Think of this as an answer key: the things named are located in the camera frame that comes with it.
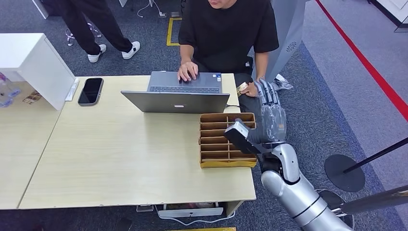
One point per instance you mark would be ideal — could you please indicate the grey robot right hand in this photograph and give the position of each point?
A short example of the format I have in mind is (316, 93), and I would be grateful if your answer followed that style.
(272, 122)

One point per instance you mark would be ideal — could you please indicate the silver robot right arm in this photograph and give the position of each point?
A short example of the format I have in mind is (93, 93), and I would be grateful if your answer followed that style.
(299, 197)

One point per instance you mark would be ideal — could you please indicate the person's left forearm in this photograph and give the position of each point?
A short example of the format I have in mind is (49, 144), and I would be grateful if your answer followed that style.
(262, 67)

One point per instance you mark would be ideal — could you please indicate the person's right forearm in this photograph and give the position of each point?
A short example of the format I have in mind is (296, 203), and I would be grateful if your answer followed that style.
(186, 54)

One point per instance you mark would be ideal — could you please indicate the person's left hand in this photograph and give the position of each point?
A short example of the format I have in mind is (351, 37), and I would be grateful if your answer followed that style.
(251, 91)

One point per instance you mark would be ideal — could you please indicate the person's hand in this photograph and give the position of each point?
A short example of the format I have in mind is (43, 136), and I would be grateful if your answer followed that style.
(251, 91)
(187, 70)

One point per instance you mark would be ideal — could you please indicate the brown slotted card holder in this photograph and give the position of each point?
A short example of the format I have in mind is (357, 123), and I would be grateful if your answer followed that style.
(216, 150)

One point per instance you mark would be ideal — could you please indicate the seated person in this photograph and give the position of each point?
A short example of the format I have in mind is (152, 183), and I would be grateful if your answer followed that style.
(226, 35)

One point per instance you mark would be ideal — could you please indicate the person's right hand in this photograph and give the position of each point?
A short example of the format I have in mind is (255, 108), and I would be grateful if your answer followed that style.
(187, 70)

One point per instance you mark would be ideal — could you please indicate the standing person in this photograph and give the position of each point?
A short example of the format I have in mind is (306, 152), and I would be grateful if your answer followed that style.
(86, 28)

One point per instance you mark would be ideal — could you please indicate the clear plastic bag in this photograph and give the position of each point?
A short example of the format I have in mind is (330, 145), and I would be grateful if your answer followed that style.
(283, 82)

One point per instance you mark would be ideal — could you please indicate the grey gate panel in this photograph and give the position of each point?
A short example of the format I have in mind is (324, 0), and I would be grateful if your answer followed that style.
(288, 38)

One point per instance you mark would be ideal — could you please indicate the black stanchion with round base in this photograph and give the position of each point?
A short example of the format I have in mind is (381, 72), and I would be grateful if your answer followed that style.
(344, 173)

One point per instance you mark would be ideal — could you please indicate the grey laptop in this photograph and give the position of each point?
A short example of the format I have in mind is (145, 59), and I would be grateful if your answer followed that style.
(178, 102)

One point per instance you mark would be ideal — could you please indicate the red floor tape line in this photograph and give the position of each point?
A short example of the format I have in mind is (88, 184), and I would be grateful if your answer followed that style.
(366, 63)

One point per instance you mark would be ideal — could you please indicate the white drawer unit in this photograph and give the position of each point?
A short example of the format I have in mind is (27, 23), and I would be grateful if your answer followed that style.
(191, 211)

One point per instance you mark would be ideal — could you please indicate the silver stanchion with round base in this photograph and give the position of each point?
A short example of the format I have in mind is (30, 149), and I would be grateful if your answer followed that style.
(373, 201)

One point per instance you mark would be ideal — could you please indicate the black smartphone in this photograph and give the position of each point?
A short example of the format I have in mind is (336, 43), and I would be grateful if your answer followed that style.
(90, 91)

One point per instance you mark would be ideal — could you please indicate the printed paper packet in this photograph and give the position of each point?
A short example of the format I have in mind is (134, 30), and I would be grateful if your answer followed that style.
(32, 97)

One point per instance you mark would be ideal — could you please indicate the white cabinet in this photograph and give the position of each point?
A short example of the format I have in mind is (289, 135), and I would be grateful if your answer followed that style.
(35, 63)

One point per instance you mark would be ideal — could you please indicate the clear plastic bottle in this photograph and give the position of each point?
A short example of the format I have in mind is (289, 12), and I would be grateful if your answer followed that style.
(7, 92)

